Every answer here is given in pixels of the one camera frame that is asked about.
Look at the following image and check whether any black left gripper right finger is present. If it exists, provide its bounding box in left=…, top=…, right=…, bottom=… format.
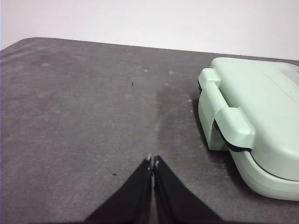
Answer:
left=153, top=155, right=222, bottom=222

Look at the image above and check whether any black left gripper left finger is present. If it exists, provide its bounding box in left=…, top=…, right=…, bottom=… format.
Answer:
left=83, top=155, right=155, bottom=222

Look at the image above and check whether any mint green breakfast machine base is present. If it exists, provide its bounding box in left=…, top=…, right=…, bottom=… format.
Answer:
left=198, top=90, right=299, bottom=202

